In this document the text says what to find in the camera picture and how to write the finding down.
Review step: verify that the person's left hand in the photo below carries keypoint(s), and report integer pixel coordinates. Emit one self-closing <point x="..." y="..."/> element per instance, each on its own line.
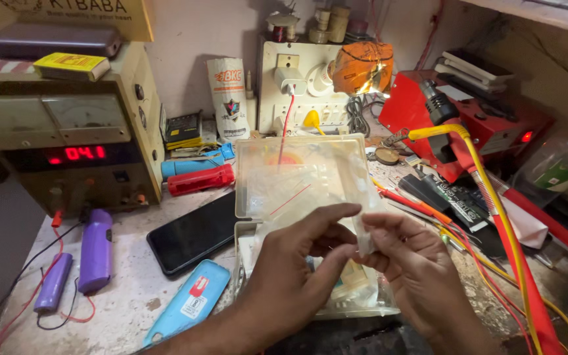
<point x="284" y="276"/>

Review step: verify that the person's right hand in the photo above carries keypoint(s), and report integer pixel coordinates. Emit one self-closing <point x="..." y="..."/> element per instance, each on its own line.
<point x="422" y="276"/>

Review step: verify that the small clear plastic packet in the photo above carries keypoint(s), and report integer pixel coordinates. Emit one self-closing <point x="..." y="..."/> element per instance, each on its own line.
<point x="365" y="231"/>

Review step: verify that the clear packets of parts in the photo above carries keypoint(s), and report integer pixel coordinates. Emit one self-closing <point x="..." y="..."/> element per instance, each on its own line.
<point x="353" y="286"/>

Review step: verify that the black printed tool case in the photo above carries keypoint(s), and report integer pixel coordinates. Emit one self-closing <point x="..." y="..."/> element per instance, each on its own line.
<point x="449" y="199"/>

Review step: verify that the blue phone back cover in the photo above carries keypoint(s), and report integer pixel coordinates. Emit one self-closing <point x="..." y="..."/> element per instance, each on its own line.
<point x="190" y="300"/>

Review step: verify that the black smartphone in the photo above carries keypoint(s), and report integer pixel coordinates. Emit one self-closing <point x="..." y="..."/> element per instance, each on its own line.
<point x="193" y="234"/>

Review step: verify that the clear plastic storage box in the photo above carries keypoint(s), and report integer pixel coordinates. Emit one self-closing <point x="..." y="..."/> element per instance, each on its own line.
<point x="294" y="172"/>

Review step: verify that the white paper sheet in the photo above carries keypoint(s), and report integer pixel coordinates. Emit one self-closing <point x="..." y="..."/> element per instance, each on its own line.
<point x="525" y="227"/>

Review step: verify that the round metal tin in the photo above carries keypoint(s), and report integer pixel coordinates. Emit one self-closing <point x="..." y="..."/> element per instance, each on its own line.
<point x="387" y="156"/>

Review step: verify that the red torch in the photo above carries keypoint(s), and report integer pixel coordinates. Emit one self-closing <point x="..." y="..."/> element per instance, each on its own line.
<point x="200" y="180"/>

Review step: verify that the red pipe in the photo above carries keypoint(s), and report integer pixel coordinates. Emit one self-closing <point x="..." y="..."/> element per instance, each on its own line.
<point x="550" y="227"/>

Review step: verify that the blue plastic piece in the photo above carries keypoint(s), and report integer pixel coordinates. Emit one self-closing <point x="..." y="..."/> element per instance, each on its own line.
<point x="222" y="150"/>

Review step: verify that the blue torch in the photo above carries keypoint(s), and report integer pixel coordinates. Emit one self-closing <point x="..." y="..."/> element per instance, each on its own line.
<point x="190" y="166"/>

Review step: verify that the red soldering station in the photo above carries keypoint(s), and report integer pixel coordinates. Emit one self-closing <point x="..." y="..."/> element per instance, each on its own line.
<point x="491" y="123"/>

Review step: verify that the clear plastic bottle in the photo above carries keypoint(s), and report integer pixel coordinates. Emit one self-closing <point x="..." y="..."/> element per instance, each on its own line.
<point x="555" y="167"/>

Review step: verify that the stack of black yellow batteries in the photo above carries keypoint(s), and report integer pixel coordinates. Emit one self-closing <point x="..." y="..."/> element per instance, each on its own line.
<point x="184" y="130"/>

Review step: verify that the white printed paper packet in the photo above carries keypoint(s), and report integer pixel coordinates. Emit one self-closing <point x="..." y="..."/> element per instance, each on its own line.
<point x="228" y="98"/>

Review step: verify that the purple torch body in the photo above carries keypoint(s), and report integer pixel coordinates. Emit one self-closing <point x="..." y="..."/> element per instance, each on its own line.
<point x="95" y="251"/>

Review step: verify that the white charger plug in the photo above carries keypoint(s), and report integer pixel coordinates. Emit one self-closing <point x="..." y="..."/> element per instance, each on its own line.
<point x="289" y="79"/>

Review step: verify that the stack of phones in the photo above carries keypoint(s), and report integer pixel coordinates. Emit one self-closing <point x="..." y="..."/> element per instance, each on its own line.
<point x="474" y="69"/>

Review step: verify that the purple cylindrical battery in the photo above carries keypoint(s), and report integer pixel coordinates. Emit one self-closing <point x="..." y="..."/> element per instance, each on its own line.
<point x="53" y="283"/>

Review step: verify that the stack of tape rolls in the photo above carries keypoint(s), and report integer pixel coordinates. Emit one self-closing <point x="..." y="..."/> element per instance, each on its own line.
<point x="331" y="24"/>

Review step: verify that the beige bench power supply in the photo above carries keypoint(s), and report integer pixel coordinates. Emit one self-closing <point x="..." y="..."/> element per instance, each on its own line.
<point x="67" y="133"/>

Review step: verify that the yellow small box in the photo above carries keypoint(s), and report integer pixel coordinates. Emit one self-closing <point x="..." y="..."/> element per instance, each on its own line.
<point x="72" y="65"/>

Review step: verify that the dark brown power bank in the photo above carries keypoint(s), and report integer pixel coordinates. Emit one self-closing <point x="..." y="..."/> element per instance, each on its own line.
<point x="52" y="42"/>

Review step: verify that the printed cardboard box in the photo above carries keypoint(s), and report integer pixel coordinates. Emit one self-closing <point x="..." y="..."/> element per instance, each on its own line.
<point x="77" y="15"/>

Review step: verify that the white wall switchboard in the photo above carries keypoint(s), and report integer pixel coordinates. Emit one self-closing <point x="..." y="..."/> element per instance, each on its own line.
<point x="308" y="106"/>

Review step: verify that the white wall shelf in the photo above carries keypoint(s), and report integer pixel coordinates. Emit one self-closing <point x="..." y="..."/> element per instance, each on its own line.
<point x="535" y="12"/>

